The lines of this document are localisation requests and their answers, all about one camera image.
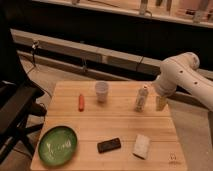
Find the cream gripper block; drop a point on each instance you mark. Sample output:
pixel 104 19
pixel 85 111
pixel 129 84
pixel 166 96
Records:
pixel 160 103

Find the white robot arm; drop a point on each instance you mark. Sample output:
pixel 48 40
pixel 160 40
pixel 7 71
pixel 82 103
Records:
pixel 181 71

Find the white labelled bottle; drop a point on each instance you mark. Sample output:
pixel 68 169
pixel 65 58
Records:
pixel 141 98

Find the white folded cloth block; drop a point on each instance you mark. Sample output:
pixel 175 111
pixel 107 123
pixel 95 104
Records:
pixel 141 146

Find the translucent plastic cup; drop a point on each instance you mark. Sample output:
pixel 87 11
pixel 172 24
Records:
pixel 101 89

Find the black rectangular sponge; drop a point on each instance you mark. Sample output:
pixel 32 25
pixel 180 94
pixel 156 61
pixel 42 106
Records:
pixel 108 145

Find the orange carrot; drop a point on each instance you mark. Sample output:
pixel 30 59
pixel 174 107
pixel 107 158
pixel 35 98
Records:
pixel 81 103

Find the green round plate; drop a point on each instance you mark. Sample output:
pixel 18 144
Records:
pixel 57 146

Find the small clamp stand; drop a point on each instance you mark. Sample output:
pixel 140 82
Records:
pixel 33 52

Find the black chair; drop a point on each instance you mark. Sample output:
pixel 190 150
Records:
pixel 18 94

